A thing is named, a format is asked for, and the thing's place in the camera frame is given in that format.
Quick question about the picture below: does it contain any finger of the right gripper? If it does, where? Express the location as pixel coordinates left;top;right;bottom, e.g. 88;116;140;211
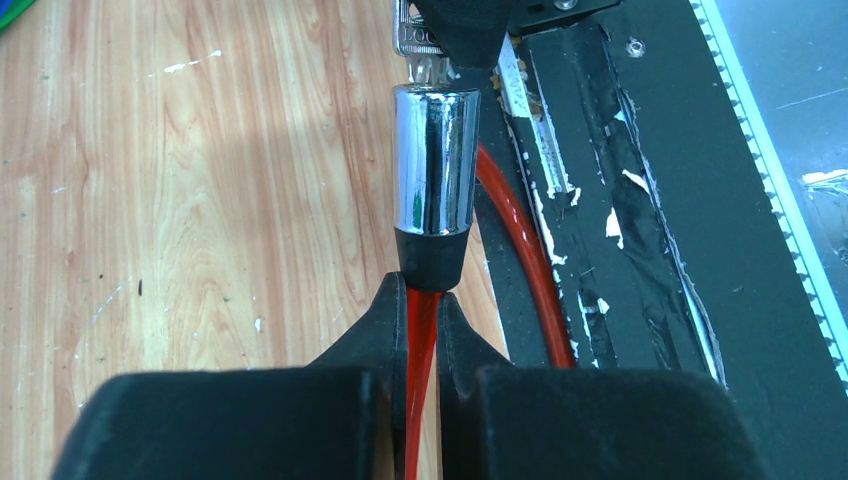
413;0;516;69

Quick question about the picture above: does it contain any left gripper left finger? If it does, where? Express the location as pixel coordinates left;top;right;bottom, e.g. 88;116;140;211
52;273;407;479

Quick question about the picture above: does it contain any aluminium frame rail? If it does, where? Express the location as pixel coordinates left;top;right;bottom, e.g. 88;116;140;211
692;1;847;378

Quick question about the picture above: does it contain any red cable lock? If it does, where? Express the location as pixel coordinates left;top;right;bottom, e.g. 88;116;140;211
393;84;576;479

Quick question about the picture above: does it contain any green cable lock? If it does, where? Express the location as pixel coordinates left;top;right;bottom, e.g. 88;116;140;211
0;0;35;30

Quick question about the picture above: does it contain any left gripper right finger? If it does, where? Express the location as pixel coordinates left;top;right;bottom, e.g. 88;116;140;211
437;294;767;479

